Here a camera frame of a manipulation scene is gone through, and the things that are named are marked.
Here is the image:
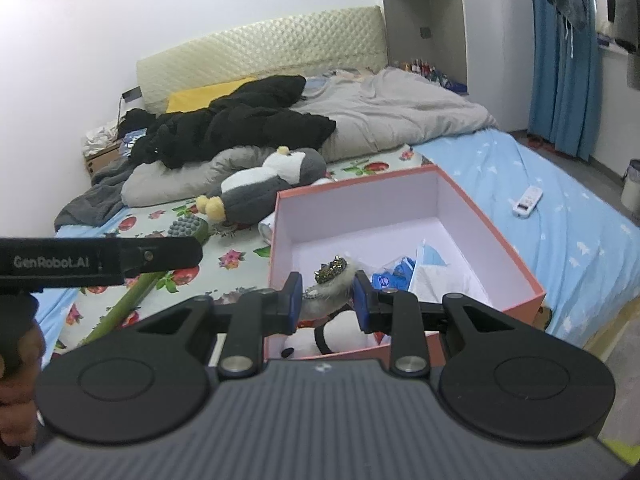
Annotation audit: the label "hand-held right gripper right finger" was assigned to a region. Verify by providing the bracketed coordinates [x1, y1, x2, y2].
[351, 270, 534, 378]

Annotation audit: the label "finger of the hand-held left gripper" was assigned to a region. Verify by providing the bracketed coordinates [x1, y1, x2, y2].
[120, 236, 205, 279]

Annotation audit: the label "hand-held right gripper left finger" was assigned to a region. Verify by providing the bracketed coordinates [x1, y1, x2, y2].
[120, 271, 305, 379]

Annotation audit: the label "grey furry beaded accessory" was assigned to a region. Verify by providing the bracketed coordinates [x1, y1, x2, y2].
[297, 254, 359, 321]

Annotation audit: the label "panda plush toy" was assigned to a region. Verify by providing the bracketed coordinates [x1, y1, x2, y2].
[282, 309, 376, 361]

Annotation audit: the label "white cloth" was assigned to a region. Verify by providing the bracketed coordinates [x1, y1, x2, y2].
[407, 262, 489, 306]

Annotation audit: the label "blue face mask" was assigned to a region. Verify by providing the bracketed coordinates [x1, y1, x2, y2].
[415, 239, 451, 269]

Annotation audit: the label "orange cardboard box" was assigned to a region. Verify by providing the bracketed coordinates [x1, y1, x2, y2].
[263, 163, 547, 362]

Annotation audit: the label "person's left hand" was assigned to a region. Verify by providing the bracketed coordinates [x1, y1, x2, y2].
[0, 319, 47, 462]

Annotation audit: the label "green massage hammer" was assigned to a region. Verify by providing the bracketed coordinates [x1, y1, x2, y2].
[79, 215, 210, 347]

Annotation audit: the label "fruit print sheet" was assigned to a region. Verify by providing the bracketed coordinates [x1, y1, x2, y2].
[52, 142, 436, 356]

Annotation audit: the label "white spray can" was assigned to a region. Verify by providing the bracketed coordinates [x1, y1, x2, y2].
[257, 212, 277, 246]

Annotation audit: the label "dark grey blanket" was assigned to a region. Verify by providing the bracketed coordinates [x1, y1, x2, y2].
[53, 152, 136, 234]

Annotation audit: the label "grey white penguin plush toy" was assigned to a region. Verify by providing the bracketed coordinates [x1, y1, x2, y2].
[194, 145, 329, 226]

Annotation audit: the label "blue plastic packets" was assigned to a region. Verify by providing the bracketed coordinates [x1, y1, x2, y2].
[119, 128, 149, 154]

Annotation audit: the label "black cloth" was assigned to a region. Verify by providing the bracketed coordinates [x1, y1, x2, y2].
[117, 107, 161, 139]

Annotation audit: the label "black puffer jacket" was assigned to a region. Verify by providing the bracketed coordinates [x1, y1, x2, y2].
[128, 74, 337, 170]

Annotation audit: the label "yellow pillow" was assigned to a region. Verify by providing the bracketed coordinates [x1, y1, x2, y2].
[164, 77, 257, 114]

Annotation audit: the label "white remote control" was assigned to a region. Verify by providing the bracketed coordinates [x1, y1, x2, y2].
[509, 185, 545, 219]

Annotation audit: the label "light grey duvet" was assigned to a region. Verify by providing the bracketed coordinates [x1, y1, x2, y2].
[121, 67, 500, 209]

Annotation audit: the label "light blue bedsheet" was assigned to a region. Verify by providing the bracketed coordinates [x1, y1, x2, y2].
[29, 127, 640, 352]

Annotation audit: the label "cream quilted headboard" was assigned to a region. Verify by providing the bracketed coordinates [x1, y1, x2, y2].
[135, 5, 390, 116]

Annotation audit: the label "row of small bottles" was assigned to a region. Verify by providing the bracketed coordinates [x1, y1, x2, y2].
[399, 57, 469, 96]

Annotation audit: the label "white wardrobe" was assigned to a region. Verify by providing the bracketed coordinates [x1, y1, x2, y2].
[377, 0, 534, 134]

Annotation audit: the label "blue curtain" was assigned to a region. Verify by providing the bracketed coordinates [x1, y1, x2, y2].
[527, 0, 606, 164]

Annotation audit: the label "yellow-green object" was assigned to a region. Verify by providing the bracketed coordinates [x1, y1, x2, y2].
[597, 434, 640, 469]

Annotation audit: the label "hanging dark garments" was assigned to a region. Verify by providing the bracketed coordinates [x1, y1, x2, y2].
[606, 0, 640, 54]

